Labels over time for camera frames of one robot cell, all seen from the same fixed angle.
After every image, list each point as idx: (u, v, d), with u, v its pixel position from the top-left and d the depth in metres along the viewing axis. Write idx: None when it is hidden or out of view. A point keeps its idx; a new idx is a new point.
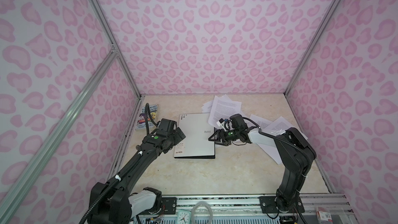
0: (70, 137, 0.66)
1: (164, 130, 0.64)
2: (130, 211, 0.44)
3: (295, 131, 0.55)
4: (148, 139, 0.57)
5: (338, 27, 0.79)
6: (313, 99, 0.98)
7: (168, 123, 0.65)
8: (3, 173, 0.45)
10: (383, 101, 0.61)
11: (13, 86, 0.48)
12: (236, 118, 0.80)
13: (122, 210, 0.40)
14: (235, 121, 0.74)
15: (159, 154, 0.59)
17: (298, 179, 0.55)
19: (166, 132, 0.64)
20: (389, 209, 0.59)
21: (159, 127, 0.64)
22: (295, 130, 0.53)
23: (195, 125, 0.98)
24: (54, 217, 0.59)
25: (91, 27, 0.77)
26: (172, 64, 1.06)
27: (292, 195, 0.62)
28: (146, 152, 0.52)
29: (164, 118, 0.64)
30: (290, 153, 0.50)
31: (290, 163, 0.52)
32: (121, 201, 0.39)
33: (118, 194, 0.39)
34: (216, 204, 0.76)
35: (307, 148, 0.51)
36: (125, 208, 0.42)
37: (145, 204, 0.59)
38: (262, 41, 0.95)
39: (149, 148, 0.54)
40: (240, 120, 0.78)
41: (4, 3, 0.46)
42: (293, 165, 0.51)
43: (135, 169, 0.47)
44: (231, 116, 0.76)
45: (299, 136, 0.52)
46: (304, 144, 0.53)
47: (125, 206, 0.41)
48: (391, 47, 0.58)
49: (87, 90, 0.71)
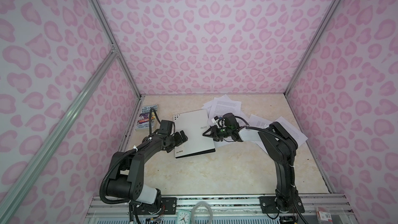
0: (70, 137, 0.66)
1: (164, 130, 0.73)
2: (142, 182, 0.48)
3: (276, 124, 0.61)
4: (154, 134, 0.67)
5: (338, 27, 0.79)
6: (313, 99, 0.98)
7: (168, 122, 0.74)
8: (3, 173, 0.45)
10: (383, 101, 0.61)
11: (13, 86, 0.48)
12: (228, 117, 0.84)
13: (139, 174, 0.46)
14: (227, 120, 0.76)
15: (162, 148, 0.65)
17: (288, 170, 0.58)
19: (167, 132, 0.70)
20: (389, 210, 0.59)
21: (160, 127, 0.74)
22: (276, 123, 0.61)
23: (192, 122, 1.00)
24: (54, 217, 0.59)
25: (91, 27, 0.77)
26: (172, 64, 1.06)
27: (288, 192, 0.63)
28: (154, 139, 0.62)
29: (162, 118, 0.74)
30: (273, 143, 0.55)
31: (272, 151, 0.57)
32: (140, 162, 0.45)
33: (137, 157, 0.46)
34: (216, 204, 0.76)
35: (288, 138, 0.56)
36: (141, 174, 0.47)
37: (148, 197, 0.60)
38: (262, 41, 0.95)
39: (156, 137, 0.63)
40: (232, 118, 0.82)
41: (4, 3, 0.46)
42: (275, 154, 0.56)
43: (148, 148, 0.55)
44: (225, 115, 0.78)
45: (282, 128, 0.58)
46: (286, 135, 0.59)
47: (141, 172, 0.47)
48: (391, 47, 0.58)
49: (87, 90, 0.71)
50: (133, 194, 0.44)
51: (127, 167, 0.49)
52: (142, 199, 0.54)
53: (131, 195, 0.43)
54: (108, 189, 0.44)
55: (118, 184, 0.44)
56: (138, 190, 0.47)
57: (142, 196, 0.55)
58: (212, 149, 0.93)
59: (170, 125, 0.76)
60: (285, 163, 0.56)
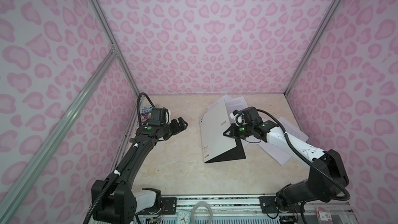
0: (70, 137, 0.66)
1: (156, 120, 0.62)
2: (134, 201, 0.45)
3: (335, 156, 0.46)
4: (142, 130, 0.56)
5: (338, 27, 0.79)
6: (313, 99, 0.98)
7: (159, 112, 0.63)
8: (3, 173, 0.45)
10: (383, 101, 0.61)
11: (13, 86, 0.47)
12: (249, 111, 0.68)
13: (126, 202, 0.40)
14: (247, 115, 0.69)
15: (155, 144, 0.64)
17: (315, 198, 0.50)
19: (159, 122, 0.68)
20: (389, 209, 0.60)
21: (152, 116, 0.62)
22: (335, 153, 0.44)
23: (213, 121, 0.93)
24: (54, 217, 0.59)
25: (91, 27, 0.77)
26: (172, 64, 1.06)
27: (296, 201, 0.60)
28: (141, 144, 0.51)
29: (154, 107, 0.62)
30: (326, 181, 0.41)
31: (318, 184, 0.45)
32: (124, 194, 0.39)
33: (121, 188, 0.39)
34: (216, 204, 0.76)
35: (343, 177, 0.44)
36: (130, 198, 0.42)
37: (147, 203, 0.60)
38: (262, 41, 0.95)
39: (144, 139, 0.53)
40: (255, 113, 0.65)
41: (4, 3, 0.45)
42: (320, 188, 0.44)
43: (132, 163, 0.46)
44: (244, 109, 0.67)
45: (339, 162, 0.45)
46: (341, 172, 0.45)
47: (128, 197, 0.41)
48: (391, 47, 0.58)
49: (87, 90, 0.71)
50: (125, 221, 0.41)
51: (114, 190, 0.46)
52: (142, 207, 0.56)
53: (122, 221, 0.40)
54: (97, 215, 0.41)
55: (108, 211, 0.41)
56: (131, 212, 0.44)
57: (141, 206, 0.55)
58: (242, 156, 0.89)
59: (162, 113, 0.65)
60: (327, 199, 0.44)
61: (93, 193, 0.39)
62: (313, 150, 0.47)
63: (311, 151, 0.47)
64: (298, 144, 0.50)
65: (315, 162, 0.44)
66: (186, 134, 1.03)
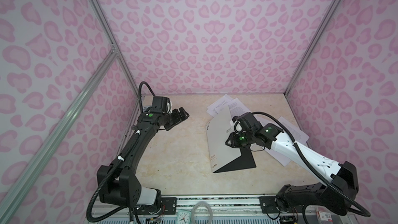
0: (70, 137, 0.66)
1: (157, 108, 0.62)
2: (138, 186, 0.46)
3: (350, 169, 0.41)
4: (144, 116, 0.56)
5: (338, 27, 0.79)
6: (313, 99, 0.98)
7: (161, 100, 0.63)
8: (3, 173, 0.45)
10: (383, 101, 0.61)
11: (13, 86, 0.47)
12: (245, 118, 0.62)
13: (130, 186, 0.42)
14: (245, 122, 0.62)
15: (156, 131, 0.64)
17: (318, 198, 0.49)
19: (161, 110, 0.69)
20: (389, 210, 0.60)
21: (153, 104, 0.63)
22: (350, 166, 0.41)
23: (217, 128, 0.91)
24: (54, 217, 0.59)
25: (91, 27, 0.77)
26: (172, 64, 1.06)
27: (297, 203, 0.60)
28: (144, 130, 0.52)
29: (155, 95, 0.62)
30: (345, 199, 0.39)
31: (334, 200, 0.42)
32: (128, 179, 0.40)
33: (125, 173, 0.40)
34: (216, 204, 0.76)
35: (355, 189, 0.43)
36: (134, 183, 0.44)
37: (147, 198, 0.60)
38: (262, 41, 0.95)
39: (146, 126, 0.53)
40: (252, 119, 0.59)
41: (5, 3, 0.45)
42: (335, 202, 0.42)
43: (136, 149, 0.47)
44: (241, 116, 0.63)
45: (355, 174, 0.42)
46: (355, 184, 0.43)
47: (133, 182, 0.43)
48: (391, 47, 0.58)
49: (87, 90, 0.71)
50: (130, 204, 0.43)
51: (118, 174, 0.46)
52: (142, 202, 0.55)
53: (128, 204, 0.42)
54: (103, 198, 0.43)
55: (113, 194, 0.43)
56: (136, 196, 0.45)
57: (142, 199, 0.55)
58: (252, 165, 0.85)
59: (164, 102, 0.65)
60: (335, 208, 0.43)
61: (98, 178, 0.41)
62: (329, 164, 0.43)
63: (327, 165, 0.43)
64: (311, 157, 0.45)
65: (335, 179, 0.41)
66: (186, 134, 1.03)
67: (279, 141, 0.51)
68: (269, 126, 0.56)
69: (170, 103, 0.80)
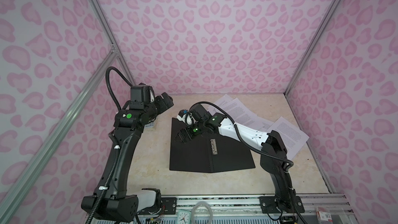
0: (70, 137, 0.66)
1: (138, 102, 0.50)
2: (133, 200, 0.44)
3: (274, 135, 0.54)
4: (121, 115, 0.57)
5: (338, 27, 0.79)
6: (313, 99, 0.98)
7: (139, 91, 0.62)
8: (3, 174, 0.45)
10: (383, 101, 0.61)
11: (13, 86, 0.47)
12: (195, 110, 0.68)
13: (124, 210, 0.39)
14: (196, 113, 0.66)
15: (141, 131, 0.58)
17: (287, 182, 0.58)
19: (142, 102, 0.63)
20: (388, 210, 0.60)
21: (132, 98, 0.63)
22: (275, 133, 0.51)
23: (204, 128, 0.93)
24: (54, 217, 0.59)
25: (91, 27, 0.77)
26: (172, 64, 1.06)
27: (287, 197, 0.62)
28: (124, 143, 0.42)
29: (133, 86, 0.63)
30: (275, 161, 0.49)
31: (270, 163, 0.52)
32: (117, 208, 0.36)
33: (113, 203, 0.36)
34: (216, 204, 0.76)
35: (283, 150, 0.53)
36: (127, 203, 0.41)
37: (147, 201, 0.60)
38: (262, 41, 0.95)
39: (125, 136, 0.43)
40: (202, 110, 0.66)
41: (4, 3, 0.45)
42: (270, 165, 0.53)
43: (119, 169, 0.40)
44: (192, 108, 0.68)
45: (279, 138, 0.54)
46: (282, 146, 0.54)
47: (126, 204, 0.40)
48: (391, 47, 0.58)
49: (87, 90, 0.71)
50: (128, 219, 0.42)
51: None
52: (141, 207, 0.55)
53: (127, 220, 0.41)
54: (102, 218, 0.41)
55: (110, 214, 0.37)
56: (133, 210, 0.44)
57: (141, 206, 0.55)
58: (252, 165, 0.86)
59: (144, 93, 0.51)
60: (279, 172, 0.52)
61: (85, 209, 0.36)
62: (260, 135, 0.52)
63: (258, 136, 0.52)
64: (247, 132, 0.54)
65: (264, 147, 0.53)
66: None
67: (222, 125, 0.60)
68: (216, 115, 0.63)
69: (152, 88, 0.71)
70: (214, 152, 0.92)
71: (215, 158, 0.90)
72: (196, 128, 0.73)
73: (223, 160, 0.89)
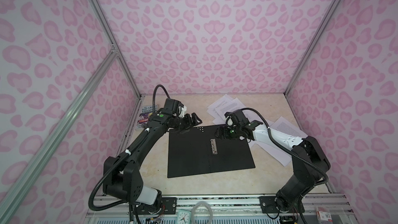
0: (70, 137, 0.66)
1: (168, 110, 0.65)
2: (140, 183, 0.47)
3: (313, 142, 0.50)
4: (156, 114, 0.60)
5: (338, 27, 0.79)
6: (313, 99, 0.98)
7: (173, 102, 0.65)
8: (3, 173, 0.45)
10: (383, 101, 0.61)
11: (13, 86, 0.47)
12: (236, 114, 0.73)
13: (133, 182, 0.43)
14: (235, 116, 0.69)
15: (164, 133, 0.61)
17: (307, 188, 0.52)
19: (172, 111, 0.65)
20: (388, 210, 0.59)
21: (165, 106, 0.65)
22: (312, 139, 0.48)
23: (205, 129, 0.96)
24: (54, 217, 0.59)
25: (91, 27, 0.77)
26: (172, 64, 1.06)
27: (294, 199, 0.61)
28: (153, 129, 0.54)
29: (168, 97, 0.65)
30: (308, 168, 0.45)
31: (303, 171, 0.47)
32: (131, 173, 0.41)
33: (129, 167, 0.41)
34: (216, 204, 0.76)
35: (324, 161, 0.47)
36: (137, 179, 0.45)
37: (149, 198, 0.61)
38: (262, 41, 0.95)
39: (156, 125, 0.55)
40: (240, 115, 0.71)
41: (4, 3, 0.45)
42: (303, 172, 0.47)
43: (144, 144, 0.49)
44: (231, 112, 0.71)
45: (317, 147, 0.49)
46: (321, 157, 0.48)
47: (136, 179, 0.44)
48: (391, 47, 0.58)
49: (87, 90, 0.71)
50: (130, 198, 0.43)
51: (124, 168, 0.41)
52: (142, 200, 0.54)
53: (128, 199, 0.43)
54: (106, 188, 0.44)
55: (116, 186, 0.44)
56: (137, 192, 0.46)
57: (142, 197, 0.56)
58: (252, 165, 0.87)
59: (174, 105, 0.67)
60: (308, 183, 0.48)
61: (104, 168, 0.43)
62: (293, 139, 0.51)
63: (291, 140, 0.51)
64: (279, 135, 0.55)
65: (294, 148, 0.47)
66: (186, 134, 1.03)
67: (256, 130, 0.63)
68: (255, 123, 0.65)
69: (183, 107, 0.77)
70: (214, 152, 0.92)
71: (215, 158, 0.90)
72: (231, 130, 0.79)
73: (223, 160, 0.89)
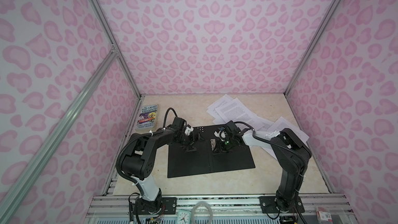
0: (70, 137, 0.66)
1: (176, 126, 0.79)
2: (153, 164, 0.53)
3: (289, 132, 0.56)
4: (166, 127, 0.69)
5: (338, 27, 0.78)
6: (313, 99, 0.98)
7: (180, 120, 0.79)
8: (3, 174, 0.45)
10: (383, 101, 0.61)
11: (13, 86, 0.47)
12: (227, 124, 0.81)
13: (151, 155, 0.50)
14: (227, 127, 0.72)
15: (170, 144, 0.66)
17: (297, 179, 0.55)
19: (180, 128, 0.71)
20: (388, 210, 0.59)
21: (173, 122, 0.80)
22: (288, 130, 0.53)
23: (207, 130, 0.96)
24: (54, 217, 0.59)
25: (91, 27, 0.77)
26: (172, 64, 1.06)
27: (291, 195, 0.61)
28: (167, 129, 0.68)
29: (176, 115, 0.80)
30: (287, 154, 0.50)
31: (287, 165, 0.52)
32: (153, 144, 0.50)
33: (151, 140, 0.51)
34: (216, 204, 0.76)
35: (302, 148, 0.51)
36: (153, 156, 0.51)
37: (151, 191, 0.61)
38: (262, 41, 0.95)
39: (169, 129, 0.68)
40: (233, 125, 0.78)
41: (5, 3, 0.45)
42: (287, 163, 0.51)
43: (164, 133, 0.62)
44: (224, 124, 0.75)
45: (294, 136, 0.55)
46: (299, 144, 0.53)
47: (153, 153, 0.51)
48: (391, 47, 0.58)
49: (87, 90, 0.71)
50: (144, 172, 0.48)
51: (141, 149, 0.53)
52: (146, 189, 0.58)
53: (142, 171, 0.47)
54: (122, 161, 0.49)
55: (133, 158, 0.49)
56: (148, 169, 0.50)
57: (147, 187, 0.57)
58: (253, 165, 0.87)
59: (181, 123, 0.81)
60: (296, 173, 0.52)
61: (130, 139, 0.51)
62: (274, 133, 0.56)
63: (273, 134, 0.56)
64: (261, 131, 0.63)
65: (274, 139, 0.52)
66: None
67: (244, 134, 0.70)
68: (245, 130, 0.71)
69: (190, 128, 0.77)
70: (214, 152, 0.92)
71: (215, 159, 0.90)
72: (226, 142, 0.83)
73: (222, 162, 0.89)
